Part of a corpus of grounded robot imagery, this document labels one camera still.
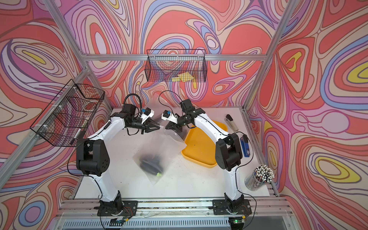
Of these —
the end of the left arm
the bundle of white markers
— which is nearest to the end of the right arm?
the end of the left arm

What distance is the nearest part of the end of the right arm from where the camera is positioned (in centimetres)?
67

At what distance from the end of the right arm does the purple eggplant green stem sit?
22 centimetres

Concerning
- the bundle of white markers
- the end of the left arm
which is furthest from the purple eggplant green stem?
the bundle of white markers

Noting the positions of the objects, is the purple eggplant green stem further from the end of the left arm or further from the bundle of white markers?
the bundle of white markers

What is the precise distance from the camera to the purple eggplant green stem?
0.84m

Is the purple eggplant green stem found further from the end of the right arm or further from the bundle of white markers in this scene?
the bundle of white markers

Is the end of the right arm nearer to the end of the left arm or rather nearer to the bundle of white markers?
the end of the left arm
